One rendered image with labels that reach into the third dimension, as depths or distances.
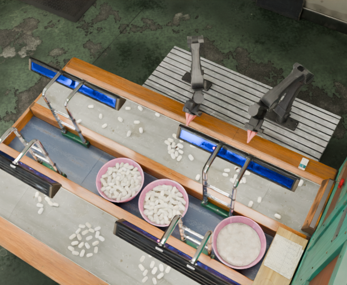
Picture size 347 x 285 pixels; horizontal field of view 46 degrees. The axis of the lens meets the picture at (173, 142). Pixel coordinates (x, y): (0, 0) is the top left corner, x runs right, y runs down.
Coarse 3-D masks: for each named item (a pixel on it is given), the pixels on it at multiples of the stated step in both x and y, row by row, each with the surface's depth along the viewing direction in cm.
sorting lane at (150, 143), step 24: (48, 96) 261; (120, 96) 257; (96, 120) 249; (144, 120) 246; (168, 120) 245; (144, 144) 238; (192, 168) 228; (216, 168) 227; (240, 168) 226; (240, 192) 219; (264, 192) 218; (288, 192) 217; (312, 192) 216; (288, 216) 210
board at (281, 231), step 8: (280, 232) 202; (288, 232) 202; (272, 240) 201; (296, 240) 200; (304, 240) 200; (304, 248) 198; (264, 272) 194; (272, 272) 193; (256, 280) 192; (264, 280) 192; (272, 280) 191; (280, 280) 191; (288, 280) 191
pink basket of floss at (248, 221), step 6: (234, 216) 209; (240, 216) 209; (222, 222) 209; (228, 222) 211; (234, 222) 212; (240, 222) 212; (246, 222) 210; (252, 222) 208; (216, 228) 207; (258, 228) 206; (216, 234) 209; (258, 234) 208; (264, 240) 202; (264, 246) 201; (216, 252) 203; (258, 258) 200; (228, 264) 200; (252, 264) 198
